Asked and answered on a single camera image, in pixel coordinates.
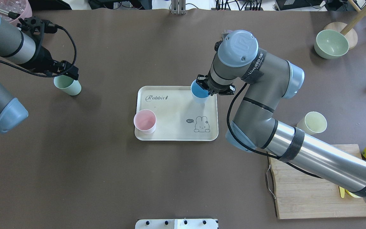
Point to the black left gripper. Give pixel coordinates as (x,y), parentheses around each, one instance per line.
(42,58)

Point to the cream rabbit tray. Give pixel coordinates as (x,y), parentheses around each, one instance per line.
(179,116)

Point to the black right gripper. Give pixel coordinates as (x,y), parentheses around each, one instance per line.
(202,81)

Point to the green cup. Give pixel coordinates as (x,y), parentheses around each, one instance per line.
(68,85)

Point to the pink bowl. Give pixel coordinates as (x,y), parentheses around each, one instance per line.
(21,7)

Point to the yellow plastic knife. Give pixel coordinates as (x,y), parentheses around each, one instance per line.
(341,191)

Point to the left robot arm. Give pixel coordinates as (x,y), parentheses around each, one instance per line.
(22,50)

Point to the wooden cup rack stand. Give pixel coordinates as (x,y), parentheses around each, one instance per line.
(347,29)

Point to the aluminium frame post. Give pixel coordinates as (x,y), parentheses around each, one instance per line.
(178,7)

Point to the pink cup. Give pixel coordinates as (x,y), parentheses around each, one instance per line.
(145,121)

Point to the green bowl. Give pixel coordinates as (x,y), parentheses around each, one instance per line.
(330,44)

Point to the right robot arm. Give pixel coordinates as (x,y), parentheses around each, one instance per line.
(295,117)

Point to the cream yellow cup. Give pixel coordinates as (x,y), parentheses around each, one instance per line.
(313,123)

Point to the blue cup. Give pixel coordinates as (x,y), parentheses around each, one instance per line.
(199,94)

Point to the wooden cutting board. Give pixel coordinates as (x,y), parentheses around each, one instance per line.
(300,196)

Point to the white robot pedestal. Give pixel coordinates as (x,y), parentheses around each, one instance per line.
(177,224)

